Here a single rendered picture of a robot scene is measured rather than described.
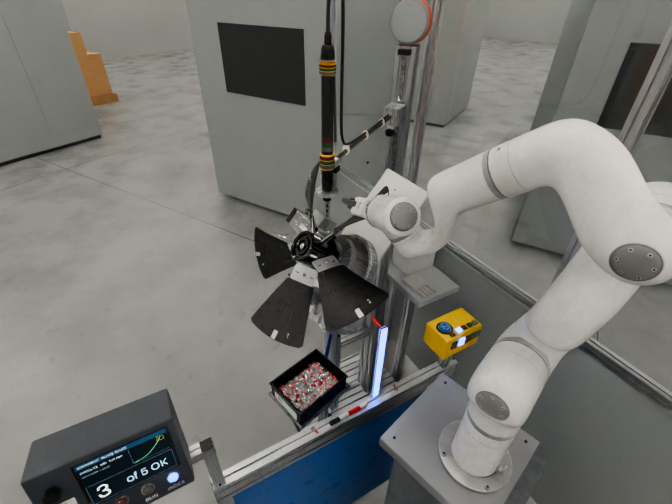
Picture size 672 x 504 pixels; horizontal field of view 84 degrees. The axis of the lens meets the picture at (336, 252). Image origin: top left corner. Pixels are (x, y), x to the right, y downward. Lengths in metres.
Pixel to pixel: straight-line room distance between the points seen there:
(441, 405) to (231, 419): 1.41
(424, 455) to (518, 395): 0.43
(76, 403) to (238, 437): 0.99
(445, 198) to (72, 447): 0.86
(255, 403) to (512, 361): 1.78
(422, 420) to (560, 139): 0.85
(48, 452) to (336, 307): 0.75
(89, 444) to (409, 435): 0.77
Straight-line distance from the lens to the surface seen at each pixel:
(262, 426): 2.31
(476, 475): 1.16
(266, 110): 3.62
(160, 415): 0.92
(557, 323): 0.75
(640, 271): 0.59
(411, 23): 1.69
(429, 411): 1.23
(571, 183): 0.64
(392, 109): 1.63
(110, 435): 0.94
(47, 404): 2.84
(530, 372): 0.85
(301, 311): 1.39
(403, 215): 0.79
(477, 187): 0.69
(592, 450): 1.84
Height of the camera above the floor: 1.98
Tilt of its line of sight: 35 degrees down
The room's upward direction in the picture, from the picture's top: 1 degrees clockwise
